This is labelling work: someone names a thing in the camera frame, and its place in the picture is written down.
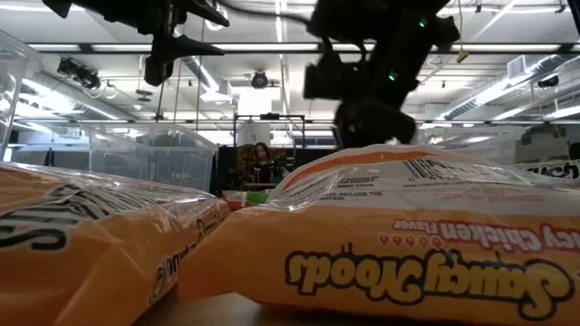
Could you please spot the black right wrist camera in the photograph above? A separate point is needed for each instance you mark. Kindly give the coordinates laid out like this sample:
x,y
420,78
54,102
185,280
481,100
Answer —
x,y
328,79

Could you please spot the black overhead frame beam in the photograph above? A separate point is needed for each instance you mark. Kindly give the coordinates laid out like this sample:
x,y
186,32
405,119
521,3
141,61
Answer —
x,y
86,47

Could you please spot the seated person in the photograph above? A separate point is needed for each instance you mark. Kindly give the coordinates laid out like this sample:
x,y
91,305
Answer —
x,y
262,165

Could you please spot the white air vent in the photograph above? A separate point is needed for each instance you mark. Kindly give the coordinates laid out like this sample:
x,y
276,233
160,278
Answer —
x,y
516,67

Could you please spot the white background box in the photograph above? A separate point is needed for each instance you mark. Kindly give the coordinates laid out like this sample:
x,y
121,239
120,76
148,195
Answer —
x,y
254,135

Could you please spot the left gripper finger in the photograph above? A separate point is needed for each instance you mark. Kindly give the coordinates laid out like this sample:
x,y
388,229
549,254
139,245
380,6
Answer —
x,y
204,11
190,47

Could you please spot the blue Maruchan ramen pack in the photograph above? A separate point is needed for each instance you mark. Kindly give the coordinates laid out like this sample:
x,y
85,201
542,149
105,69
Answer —
x,y
553,171

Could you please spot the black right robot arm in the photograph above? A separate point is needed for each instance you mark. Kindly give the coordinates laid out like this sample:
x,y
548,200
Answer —
x,y
399,27

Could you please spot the round black ceiling camera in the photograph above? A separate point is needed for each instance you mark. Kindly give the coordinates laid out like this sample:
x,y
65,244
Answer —
x,y
259,79

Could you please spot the black ceiling device cluster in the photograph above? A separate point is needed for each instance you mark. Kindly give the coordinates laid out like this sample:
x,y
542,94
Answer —
x,y
79,72

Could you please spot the clear bin with paper label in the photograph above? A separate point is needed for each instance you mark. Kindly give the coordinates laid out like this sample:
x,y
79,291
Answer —
x,y
476,140

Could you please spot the orange Saucy Noods noodle pack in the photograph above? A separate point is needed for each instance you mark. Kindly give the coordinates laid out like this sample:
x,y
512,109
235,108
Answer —
x,y
362,271
90,271

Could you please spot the clear plastic bin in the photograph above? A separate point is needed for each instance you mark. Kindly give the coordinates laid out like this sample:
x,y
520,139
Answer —
x,y
149,158
9,90

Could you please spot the black ceiling speaker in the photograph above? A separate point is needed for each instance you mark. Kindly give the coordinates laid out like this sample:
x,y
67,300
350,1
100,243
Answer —
x,y
549,82

